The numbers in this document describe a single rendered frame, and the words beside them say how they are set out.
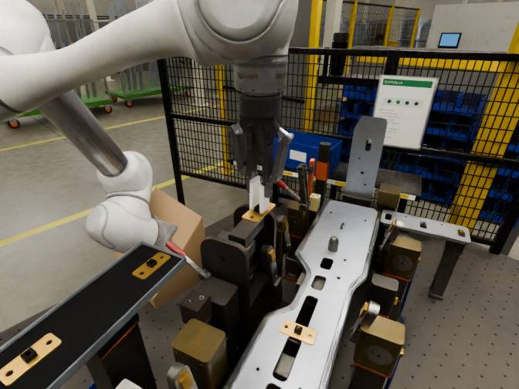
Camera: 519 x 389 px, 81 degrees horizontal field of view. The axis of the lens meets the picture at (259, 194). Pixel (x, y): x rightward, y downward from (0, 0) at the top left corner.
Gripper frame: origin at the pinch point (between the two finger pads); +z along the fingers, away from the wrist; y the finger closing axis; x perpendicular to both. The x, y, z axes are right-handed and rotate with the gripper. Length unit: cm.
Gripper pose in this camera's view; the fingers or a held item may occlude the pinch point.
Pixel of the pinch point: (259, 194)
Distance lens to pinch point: 61.9
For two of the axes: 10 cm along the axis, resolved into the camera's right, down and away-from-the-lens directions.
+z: -0.1, 8.8, 4.8
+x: 5.1, -4.1, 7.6
